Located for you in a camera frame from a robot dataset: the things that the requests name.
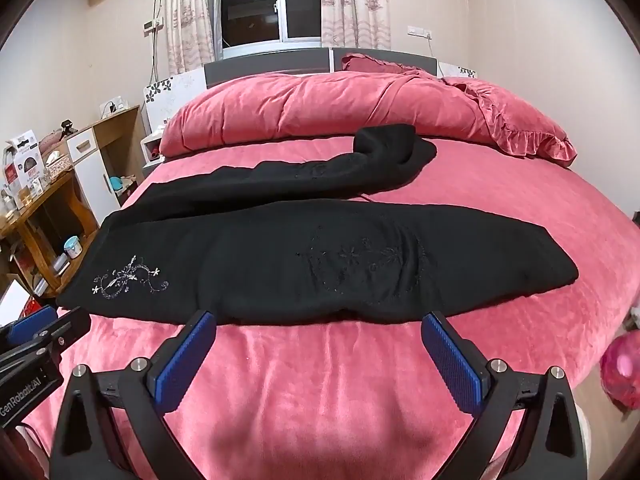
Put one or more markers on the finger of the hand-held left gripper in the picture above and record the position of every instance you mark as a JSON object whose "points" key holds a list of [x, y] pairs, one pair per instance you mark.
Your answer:
{"points": [[32, 321], [65, 330]]}

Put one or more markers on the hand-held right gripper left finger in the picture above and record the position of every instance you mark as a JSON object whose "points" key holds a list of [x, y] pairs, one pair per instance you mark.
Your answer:
{"points": [[182, 362]]}

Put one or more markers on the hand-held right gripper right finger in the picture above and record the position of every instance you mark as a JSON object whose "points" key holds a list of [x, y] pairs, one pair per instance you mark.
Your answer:
{"points": [[452, 365]]}

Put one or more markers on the black embroidered pants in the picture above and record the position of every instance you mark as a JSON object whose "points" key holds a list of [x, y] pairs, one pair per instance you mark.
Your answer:
{"points": [[280, 260]]}

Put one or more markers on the red cardboard box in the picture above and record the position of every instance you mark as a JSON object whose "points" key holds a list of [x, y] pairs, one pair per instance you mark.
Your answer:
{"points": [[31, 306]]}

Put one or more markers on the teal lidded pot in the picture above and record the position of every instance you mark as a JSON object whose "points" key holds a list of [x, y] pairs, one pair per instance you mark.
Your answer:
{"points": [[73, 247]]}

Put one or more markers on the wooden desk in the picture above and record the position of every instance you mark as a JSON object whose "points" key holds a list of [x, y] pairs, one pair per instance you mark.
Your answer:
{"points": [[50, 210]]}

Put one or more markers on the pink bed sheet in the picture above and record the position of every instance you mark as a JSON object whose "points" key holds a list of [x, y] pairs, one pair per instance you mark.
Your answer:
{"points": [[310, 385]]}

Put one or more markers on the teal container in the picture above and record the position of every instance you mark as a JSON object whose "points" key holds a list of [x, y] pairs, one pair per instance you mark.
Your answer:
{"points": [[117, 184]]}

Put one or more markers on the woven tissue box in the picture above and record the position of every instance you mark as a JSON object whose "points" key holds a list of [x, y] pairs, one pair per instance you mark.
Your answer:
{"points": [[59, 164]]}

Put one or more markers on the white and red box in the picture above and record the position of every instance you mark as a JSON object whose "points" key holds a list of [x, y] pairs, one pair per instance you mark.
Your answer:
{"points": [[22, 160]]}

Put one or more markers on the pink plush toy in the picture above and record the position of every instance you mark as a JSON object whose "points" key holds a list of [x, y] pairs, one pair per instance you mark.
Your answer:
{"points": [[622, 370]]}

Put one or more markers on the white and wood cabinet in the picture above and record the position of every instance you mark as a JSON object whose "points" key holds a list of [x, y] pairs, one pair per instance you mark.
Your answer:
{"points": [[100, 160]]}

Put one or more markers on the pink pouch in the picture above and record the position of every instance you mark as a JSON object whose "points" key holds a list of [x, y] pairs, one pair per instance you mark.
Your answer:
{"points": [[50, 141]]}

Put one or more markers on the small black device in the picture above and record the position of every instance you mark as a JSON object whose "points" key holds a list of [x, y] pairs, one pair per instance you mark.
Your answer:
{"points": [[68, 127]]}

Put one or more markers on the white nightstand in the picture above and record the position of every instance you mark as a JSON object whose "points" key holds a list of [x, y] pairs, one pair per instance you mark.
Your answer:
{"points": [[152, 152]]}

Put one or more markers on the white socket with charger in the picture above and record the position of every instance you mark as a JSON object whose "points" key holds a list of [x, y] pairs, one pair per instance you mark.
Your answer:
{"points": [[112, 106]]}

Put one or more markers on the white floral headboard panel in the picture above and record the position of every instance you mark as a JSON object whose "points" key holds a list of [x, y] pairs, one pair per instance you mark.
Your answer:
{"points": [[167, 100], [460, 71]]}

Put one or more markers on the pink folded duvet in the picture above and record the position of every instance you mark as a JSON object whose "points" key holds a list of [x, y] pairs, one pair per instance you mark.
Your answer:
{"points": [[310, 105]]}

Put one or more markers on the grey headboard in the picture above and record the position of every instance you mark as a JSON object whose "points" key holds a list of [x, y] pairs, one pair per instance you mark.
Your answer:
{"points": [[270, 67]]}

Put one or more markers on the dark pink ruffled pillow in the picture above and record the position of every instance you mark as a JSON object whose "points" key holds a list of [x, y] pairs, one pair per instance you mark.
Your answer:
{"points": [[375, 64]]}

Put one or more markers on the patterned curtain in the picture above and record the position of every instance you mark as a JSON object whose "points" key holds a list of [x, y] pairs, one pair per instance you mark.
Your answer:
{"points": [[355, 2], [187, 15]]}

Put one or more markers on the window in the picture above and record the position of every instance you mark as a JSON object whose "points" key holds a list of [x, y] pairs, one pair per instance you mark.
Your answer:
{"points": [[272, 2]]}

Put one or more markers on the white wall socket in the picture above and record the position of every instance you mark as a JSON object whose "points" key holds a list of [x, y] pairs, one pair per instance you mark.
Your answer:
{"points": [[152, 23], [420, 31]]}

